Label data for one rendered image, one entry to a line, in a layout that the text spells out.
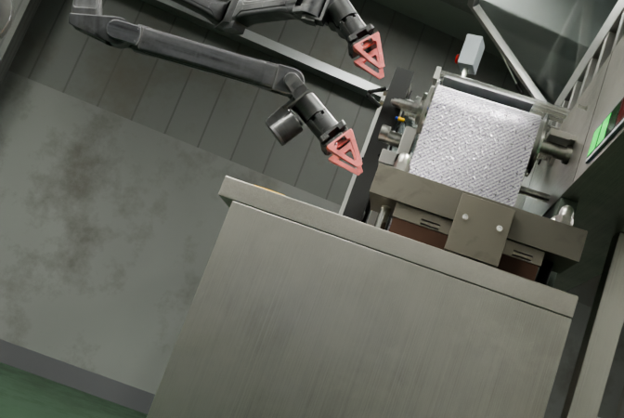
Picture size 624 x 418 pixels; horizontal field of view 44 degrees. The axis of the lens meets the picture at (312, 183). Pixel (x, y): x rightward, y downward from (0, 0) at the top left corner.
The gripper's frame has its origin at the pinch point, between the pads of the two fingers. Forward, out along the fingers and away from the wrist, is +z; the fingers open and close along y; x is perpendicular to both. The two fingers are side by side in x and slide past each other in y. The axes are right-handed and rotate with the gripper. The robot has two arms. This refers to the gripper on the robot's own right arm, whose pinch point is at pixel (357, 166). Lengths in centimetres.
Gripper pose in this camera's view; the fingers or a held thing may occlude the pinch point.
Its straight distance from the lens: 169.4
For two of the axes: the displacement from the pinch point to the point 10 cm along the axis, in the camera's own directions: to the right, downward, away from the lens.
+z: 6.1, 7.5, -2.5
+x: 7.9, -6.0, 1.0
